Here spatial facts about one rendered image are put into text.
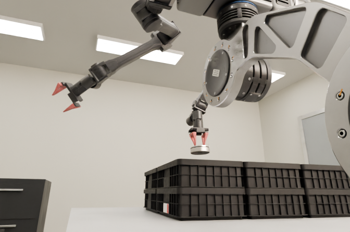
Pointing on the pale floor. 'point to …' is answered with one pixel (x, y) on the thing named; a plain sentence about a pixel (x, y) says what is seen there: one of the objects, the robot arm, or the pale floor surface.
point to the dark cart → (23, 204)
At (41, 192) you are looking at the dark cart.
